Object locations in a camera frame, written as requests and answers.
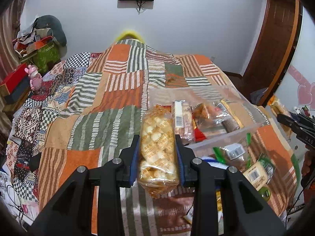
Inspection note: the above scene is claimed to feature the orange flat box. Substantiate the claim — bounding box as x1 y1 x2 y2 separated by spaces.
26 36 53 54

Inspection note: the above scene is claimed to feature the brown wooden door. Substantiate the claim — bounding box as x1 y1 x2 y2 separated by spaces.
243 0 301 106

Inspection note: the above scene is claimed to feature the clear bag of buns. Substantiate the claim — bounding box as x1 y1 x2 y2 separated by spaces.
192 103 223 129

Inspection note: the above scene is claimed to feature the pink wrapped sausage snack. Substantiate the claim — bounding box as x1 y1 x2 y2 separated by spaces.
171 100 195 145

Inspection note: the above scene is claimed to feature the green sachet packet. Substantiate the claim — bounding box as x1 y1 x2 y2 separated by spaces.
257 153 275 180

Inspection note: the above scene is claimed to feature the clear plastic storage bin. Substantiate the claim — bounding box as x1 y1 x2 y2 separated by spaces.
148 85 269 156

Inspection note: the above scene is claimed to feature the grey green pillow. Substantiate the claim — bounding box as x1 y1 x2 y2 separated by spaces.
33 15 67 47

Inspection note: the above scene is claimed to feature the dark blue box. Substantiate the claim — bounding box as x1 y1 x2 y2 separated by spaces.
4 76 30 104

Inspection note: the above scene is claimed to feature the small puffed biscuit bag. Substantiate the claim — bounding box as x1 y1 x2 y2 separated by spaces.
137 105 179 199

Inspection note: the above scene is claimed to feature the striped red gold curtain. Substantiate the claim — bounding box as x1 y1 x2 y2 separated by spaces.
1 0 26 80

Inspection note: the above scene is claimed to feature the pink plush toy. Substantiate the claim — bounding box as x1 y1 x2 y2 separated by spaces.
25 65 43 92

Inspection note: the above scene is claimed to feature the red gift box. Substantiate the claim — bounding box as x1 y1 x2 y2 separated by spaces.
0 63 27 96

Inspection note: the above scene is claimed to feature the patchwork striped bed blanket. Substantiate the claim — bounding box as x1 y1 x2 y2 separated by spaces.
38 39 297 235

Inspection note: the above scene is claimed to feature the blue white snack bag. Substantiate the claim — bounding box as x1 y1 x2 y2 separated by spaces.
201 156 228 169

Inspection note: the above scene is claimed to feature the gold-striped clear biscuit pack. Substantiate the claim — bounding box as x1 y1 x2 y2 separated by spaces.
214 99 244 133

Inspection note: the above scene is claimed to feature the orange bread stick pack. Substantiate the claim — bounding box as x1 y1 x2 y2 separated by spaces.
268 95 293 141

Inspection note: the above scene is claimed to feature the green-edged clear cookie bag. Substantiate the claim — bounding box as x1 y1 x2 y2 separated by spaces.
212 133 252 172

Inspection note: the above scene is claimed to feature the checkered patterned quilt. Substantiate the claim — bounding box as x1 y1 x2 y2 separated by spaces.
5 52 101 204

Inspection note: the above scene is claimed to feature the red chip bag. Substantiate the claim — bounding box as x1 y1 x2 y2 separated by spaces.
192 119 207 142

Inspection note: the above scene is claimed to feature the beige barcode cracker pack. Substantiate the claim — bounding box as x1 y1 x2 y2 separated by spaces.
242 161 269 191

